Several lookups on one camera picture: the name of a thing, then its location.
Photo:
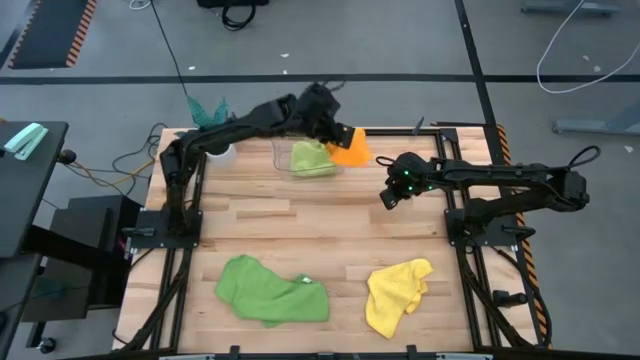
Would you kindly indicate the artificial plant in white pot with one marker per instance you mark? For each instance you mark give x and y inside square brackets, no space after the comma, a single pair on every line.
[202,115]

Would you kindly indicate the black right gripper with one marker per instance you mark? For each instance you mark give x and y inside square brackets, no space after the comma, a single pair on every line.
[392,195]

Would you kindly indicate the dark green microfiber towel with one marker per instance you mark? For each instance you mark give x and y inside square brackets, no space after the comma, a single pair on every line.
[270,300]

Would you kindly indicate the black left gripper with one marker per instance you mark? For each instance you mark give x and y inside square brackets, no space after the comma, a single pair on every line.
[337,132]

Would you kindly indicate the black caster wheel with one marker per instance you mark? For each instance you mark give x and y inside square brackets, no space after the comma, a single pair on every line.
[46,345]

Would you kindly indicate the black side desk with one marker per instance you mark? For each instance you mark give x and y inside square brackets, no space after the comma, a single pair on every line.
[30,200]

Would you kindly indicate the clear plastic bin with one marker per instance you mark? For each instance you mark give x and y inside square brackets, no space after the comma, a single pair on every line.
[280,167]

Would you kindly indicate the black mat with orange edge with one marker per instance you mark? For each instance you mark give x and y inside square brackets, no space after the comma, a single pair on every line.
[47,30]

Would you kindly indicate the black equipment cart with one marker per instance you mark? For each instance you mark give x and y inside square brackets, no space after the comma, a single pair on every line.
[75,260]

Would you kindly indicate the yellow microfiber towel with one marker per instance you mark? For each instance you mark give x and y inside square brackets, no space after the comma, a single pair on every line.
[395,300]

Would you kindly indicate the mint green stapler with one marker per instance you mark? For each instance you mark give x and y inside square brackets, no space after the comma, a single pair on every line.
[25,140]

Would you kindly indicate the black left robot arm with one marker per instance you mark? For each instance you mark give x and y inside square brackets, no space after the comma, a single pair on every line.
[225,132]

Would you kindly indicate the grey desk foot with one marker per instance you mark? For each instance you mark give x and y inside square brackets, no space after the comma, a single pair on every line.
[600,125]
[570,7]

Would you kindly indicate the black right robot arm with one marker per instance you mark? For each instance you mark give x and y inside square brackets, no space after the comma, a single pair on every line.
[500,175]

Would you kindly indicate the orange microfiber towel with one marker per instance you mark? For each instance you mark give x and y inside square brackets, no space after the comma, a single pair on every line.
[351,150]

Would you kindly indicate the light green microfiber towel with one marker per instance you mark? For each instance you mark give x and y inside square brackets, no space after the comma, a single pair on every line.
[311,159]

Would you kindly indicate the black round knob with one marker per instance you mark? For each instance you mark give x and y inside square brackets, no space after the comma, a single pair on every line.
[66,156]

